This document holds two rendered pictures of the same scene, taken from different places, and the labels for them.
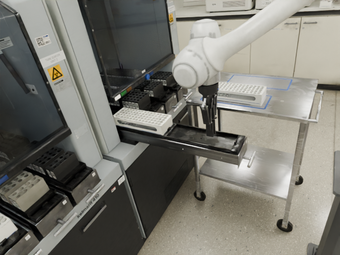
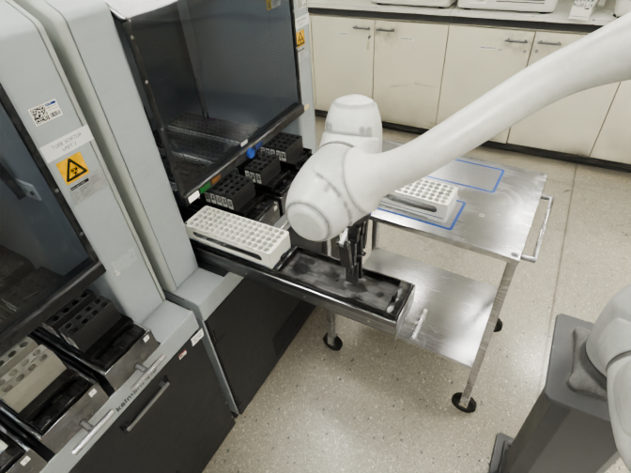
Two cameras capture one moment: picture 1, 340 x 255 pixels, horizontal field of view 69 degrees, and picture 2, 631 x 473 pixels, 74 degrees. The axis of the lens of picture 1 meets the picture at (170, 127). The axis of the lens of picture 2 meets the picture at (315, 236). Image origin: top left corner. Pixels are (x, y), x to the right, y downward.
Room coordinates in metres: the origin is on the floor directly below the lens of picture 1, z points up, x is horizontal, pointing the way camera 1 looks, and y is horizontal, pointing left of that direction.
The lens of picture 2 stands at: (0.15, -0.05, 1.59)
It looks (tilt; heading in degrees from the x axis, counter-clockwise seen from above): 41 degrees down; 358
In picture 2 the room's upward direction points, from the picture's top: 5 degrees counter-clockwise
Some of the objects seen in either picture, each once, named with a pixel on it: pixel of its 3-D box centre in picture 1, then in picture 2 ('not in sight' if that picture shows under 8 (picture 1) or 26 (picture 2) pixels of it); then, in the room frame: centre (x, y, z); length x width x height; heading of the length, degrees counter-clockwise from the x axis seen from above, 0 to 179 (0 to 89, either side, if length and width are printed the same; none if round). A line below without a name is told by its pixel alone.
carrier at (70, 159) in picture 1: (65, 166); (95, 325); (0.78, 0.44, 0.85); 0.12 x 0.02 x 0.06; 146
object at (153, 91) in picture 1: (157, 90); (268, 171); (1.37, 0.04, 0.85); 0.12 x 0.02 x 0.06; 145
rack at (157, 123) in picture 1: (141, 121); (237, 236); (1.06, 0.13, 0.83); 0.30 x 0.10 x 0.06; 56
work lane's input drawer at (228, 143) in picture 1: (175, 136); (293, 269); (0.96, -0.02, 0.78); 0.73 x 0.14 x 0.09; 56
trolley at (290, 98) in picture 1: (250, 147); (422, 275); (1.23, -0.49, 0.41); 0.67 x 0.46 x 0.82; 54
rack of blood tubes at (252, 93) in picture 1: (235, 92); (403, 191); (1.17, -0.37, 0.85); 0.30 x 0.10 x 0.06; 54
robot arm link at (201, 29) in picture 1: (204, 45); (351, 142); (0.83, -0.16, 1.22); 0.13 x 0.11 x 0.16; 154
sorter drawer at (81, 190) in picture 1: (36, 165); (46, 309); (0.91, 0.63, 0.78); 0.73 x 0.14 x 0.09; 56
